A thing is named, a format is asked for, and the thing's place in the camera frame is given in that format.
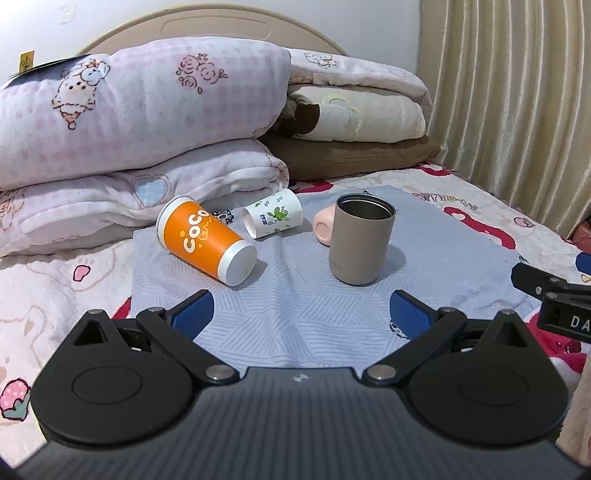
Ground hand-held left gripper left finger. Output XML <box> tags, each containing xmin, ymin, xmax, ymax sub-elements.
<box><xmin>65</xmin><ymin>289</ymin><xmax>241</xmax><ymax>387</ymax></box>

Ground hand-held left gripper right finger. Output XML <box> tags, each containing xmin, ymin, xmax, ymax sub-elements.
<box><xmin>362</xmin><ymin>289</ymin><xmax>539</xmax><ymax>387</ymax></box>

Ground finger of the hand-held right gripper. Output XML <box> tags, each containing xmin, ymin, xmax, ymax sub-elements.
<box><xmin>510</xmin><ymin>261</ymin><xmax>591</xmax><ymax>297</ymax></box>

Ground orange cup with white rims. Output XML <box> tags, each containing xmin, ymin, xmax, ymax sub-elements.
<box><xmin>156</xmin><ymin>196</ymin><xmax>258</xmax><ymax>289</ymax></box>

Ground white paper cup leaf print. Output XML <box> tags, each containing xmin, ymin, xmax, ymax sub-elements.
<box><xmin>242</xmin><ymin>188</ymin><xmax>303</xmax><ymax>240</ymax></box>

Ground pink cup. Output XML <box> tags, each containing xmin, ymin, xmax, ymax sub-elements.
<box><xmin>312</xmin><ymin>205</ymin><xmax>341</xmax><ymax>248</ymax></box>

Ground red object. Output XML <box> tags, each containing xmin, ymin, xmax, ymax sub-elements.
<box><xmin>570</xmin><ymin>219</ymin><xmax>591</xmax><ymax>254</ymax></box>

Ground taupe metal tumbler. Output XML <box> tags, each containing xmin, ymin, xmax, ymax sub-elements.
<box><xmin>329</xmin><ymin>194</ymin><xmax>396</xmax><ymax>285</ymax></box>

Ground grey-blue patterned cloth mat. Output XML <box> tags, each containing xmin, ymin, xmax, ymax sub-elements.
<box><xmin>131</xmin><ymin>185</ymin><xmax>543</xmax><ymax>370</ymax></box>

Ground brown folded blanket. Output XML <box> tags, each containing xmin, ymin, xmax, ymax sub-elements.
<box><xmin>260</xmin><ymin>131</ymin><xmax>443</xmax><ymax>182</ymax></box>

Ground cream pleated curtain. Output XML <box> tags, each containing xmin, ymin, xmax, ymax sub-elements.
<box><xmin>417</xmin><ymin>0</ymin><xmax>591</xmax><ymax>239</ymax></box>

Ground cream folded blanket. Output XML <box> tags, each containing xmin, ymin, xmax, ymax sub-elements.
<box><xmin>281</xmin><ymin>85</ymin><xmax>426</xmax><ymax>142</ymax></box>

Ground pink checked cartoon quilt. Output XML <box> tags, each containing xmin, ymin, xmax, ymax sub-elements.
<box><xmin>0</xmin><ymin>37</ymin><xmax>293</xmax><ymax>258</ymax></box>

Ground pink-white folded blanket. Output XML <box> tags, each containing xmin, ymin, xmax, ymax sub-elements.
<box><xmin>285</xmin><ymin>48</ymin><xmax>433</xmax><ymax>114</ymax></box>

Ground beige bed headboard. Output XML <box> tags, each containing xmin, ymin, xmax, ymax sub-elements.
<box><xmin>76</xmin><ymin>0</ymin><xmax>352</xmax><ymax>70</ymax></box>

